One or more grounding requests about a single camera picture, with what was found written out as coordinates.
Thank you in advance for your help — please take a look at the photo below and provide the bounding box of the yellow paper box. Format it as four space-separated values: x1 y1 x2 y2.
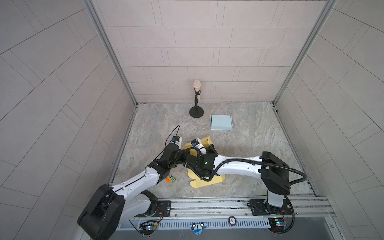
183 137 226 188

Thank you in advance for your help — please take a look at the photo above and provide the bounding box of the light blue paper box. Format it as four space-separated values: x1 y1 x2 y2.
211 115 233 131

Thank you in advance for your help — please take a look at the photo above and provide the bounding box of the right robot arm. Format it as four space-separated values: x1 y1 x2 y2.
181 149 291 208

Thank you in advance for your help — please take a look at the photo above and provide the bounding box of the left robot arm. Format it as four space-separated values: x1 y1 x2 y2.
77 137 182 240

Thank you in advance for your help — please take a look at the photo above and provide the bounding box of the orange green small toy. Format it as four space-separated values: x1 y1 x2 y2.
166 175 177 183

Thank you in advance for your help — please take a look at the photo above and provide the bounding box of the round black badge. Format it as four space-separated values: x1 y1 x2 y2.
228 216 237 227

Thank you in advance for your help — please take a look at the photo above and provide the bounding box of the blue sticker marker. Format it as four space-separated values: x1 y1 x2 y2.
190 223 207 236

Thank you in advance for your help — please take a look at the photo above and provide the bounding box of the left circuit board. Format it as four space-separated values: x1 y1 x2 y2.
140 221 159 231

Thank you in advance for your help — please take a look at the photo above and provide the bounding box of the circuit board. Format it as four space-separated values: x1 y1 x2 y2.
268 218 286 233
140 221 159 231

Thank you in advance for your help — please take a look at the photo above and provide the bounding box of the beige microphone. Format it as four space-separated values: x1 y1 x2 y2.
193 80 201 101

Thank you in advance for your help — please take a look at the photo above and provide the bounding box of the right circuit board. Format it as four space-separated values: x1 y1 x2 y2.
268 218 286 233

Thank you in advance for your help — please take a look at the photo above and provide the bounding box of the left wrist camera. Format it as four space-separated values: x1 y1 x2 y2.
171 136 182 149

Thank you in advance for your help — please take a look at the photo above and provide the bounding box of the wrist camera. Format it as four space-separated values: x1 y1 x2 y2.
171 136 182 149
191 138 207 156

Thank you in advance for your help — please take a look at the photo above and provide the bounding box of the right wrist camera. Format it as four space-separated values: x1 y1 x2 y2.
191 138 207 156

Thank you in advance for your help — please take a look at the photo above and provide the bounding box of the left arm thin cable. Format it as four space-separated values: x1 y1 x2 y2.
145 124 182 175

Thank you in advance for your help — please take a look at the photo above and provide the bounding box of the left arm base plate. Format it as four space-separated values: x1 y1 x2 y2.
135 201 172 218

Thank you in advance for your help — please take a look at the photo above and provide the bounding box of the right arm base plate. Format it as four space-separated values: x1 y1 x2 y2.
247 199 293 216

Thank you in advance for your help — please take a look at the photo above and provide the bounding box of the aluminium mounting rail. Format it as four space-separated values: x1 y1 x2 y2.
83 196 334 222

